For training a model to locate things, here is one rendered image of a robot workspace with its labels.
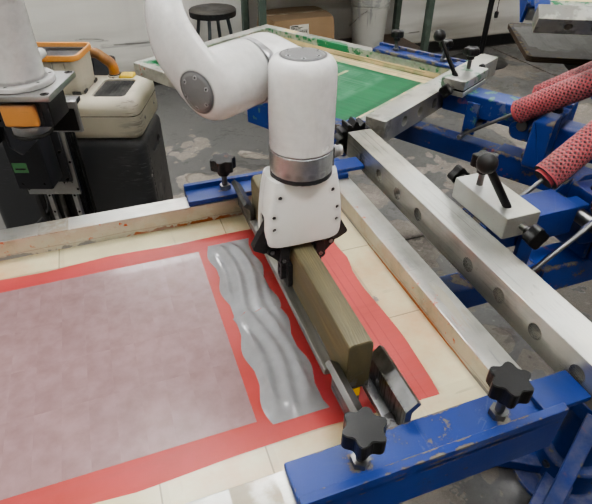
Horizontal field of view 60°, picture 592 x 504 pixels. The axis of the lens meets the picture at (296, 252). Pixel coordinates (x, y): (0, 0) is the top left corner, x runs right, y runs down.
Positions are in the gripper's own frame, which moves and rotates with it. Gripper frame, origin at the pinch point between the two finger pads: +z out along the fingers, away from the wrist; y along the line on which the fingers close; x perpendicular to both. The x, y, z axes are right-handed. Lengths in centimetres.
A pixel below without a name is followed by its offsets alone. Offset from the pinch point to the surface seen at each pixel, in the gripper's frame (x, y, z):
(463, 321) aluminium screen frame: 14.4, -17.4, 2.7
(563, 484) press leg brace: 12, -67, 80
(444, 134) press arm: -48, -56, 10
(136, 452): 16.7, 24.8, 6.4
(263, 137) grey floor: -253, -68, 104
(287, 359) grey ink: 10.3, 5.3, 6.0
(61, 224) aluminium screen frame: -26.9, 31.8, 3.4
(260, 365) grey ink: 10.2, 8.8, 5.8
